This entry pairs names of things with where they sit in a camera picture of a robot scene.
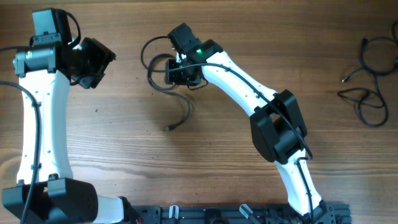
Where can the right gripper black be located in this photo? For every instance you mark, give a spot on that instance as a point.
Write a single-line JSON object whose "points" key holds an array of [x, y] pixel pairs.
{"points": [[171, 75]]}

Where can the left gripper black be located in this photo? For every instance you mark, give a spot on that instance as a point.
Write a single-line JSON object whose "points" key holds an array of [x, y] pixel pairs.
{"points": [[104, 56]]}

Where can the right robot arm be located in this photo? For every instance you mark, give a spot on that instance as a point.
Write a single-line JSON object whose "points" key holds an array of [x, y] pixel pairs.
{"points": [[277, 127]]}

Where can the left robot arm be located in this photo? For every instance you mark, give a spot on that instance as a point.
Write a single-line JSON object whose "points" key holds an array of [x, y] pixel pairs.
{"points": [[53, 62]]}

